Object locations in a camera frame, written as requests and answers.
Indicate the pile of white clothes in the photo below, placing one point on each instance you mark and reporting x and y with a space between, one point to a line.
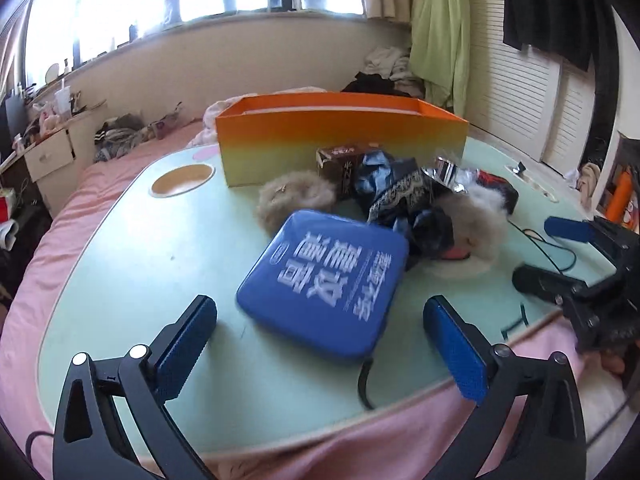
390 62

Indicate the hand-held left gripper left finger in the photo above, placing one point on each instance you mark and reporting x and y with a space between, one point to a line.
185 340

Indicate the orange cardboard box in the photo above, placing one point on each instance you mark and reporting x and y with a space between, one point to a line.
300 135

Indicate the small brown box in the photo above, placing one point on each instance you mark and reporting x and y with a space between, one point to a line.
340 160

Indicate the mint green desktop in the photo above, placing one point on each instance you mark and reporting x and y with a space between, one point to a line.
125 260

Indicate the hanging green garment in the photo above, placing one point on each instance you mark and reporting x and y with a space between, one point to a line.
440 35

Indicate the white lidded cup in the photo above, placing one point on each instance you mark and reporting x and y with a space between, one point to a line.
63 102

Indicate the silver foil packet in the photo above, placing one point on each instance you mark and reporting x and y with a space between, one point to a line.
445 170

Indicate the hanging black garment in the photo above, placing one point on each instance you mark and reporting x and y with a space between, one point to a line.
550 5

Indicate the black lace-trimmed cloth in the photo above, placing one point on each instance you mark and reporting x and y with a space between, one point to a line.
400 195

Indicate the window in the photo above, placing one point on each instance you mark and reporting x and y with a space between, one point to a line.
125 0

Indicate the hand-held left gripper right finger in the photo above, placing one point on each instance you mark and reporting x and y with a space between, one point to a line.
457 345

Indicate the fluffy beige pouch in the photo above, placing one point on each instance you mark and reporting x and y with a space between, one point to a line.
475 225
295 200

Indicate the red box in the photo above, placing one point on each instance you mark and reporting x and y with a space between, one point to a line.
6 207

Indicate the white louvered closet door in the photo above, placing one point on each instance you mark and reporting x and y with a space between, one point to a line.
520 90

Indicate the person's right hand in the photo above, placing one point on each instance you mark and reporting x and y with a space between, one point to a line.
612 362

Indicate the orange bottle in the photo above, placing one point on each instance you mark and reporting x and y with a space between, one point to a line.
622 195

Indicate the beige cloth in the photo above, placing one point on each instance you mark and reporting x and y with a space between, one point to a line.
590 177

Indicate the blue tin box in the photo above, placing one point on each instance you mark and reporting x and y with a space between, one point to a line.
325 285

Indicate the pile of striped clothes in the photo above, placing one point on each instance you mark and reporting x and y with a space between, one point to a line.
120 135

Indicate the red and black pouch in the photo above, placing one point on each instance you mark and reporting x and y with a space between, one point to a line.
500 190

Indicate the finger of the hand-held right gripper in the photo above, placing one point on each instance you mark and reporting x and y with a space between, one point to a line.
570 230
545 282

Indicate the white cabinet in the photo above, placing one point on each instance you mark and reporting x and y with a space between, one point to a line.
50 155

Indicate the pink bed sheet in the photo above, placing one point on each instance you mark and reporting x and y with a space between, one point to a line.
30 285

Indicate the small metal clip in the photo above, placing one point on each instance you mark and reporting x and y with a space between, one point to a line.
520 167

